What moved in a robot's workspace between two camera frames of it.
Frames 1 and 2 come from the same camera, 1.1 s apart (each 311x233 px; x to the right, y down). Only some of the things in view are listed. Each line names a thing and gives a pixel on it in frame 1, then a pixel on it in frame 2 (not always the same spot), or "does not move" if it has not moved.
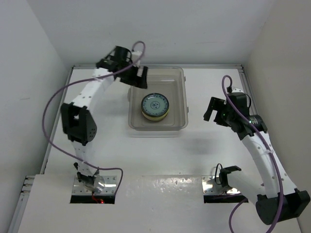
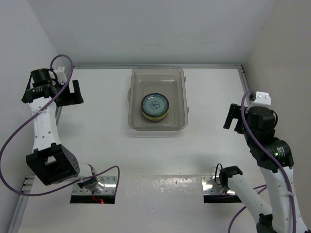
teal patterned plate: [155, 104] does not move
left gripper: [134, 80] to [71, 98]
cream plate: [154, 119] does not move
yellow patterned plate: [155, 117] does not move
